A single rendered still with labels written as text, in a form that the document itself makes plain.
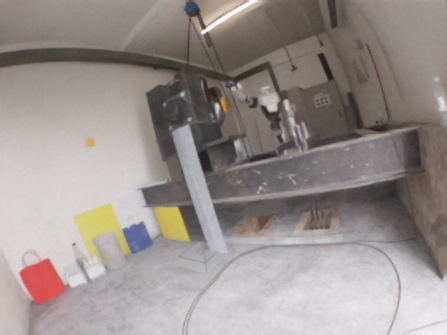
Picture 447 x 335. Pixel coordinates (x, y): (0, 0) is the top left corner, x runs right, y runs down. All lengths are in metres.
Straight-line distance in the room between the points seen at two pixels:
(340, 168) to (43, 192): 2.51
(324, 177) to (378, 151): 0.38
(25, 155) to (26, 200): 0.45
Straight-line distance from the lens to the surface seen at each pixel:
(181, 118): 1.56
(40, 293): 2.20
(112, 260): 2.00
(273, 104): 2.40
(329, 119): 4.18
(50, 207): 2.17
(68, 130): 2.32
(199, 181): 1.37
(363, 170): 1.18
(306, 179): 1.20
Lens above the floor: 0.79
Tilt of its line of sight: 5 degrees down
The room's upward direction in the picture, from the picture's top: 16 degrees counter-clockwise
